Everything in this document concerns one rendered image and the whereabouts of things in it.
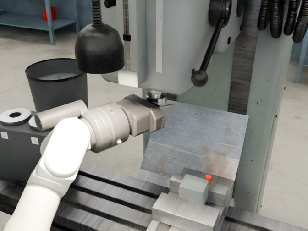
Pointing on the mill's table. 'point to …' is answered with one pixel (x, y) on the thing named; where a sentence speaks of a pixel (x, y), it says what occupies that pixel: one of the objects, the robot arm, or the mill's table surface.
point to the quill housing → (170, 42)
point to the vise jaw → (185, 213)
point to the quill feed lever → (222, 9)
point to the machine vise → (175, 181)
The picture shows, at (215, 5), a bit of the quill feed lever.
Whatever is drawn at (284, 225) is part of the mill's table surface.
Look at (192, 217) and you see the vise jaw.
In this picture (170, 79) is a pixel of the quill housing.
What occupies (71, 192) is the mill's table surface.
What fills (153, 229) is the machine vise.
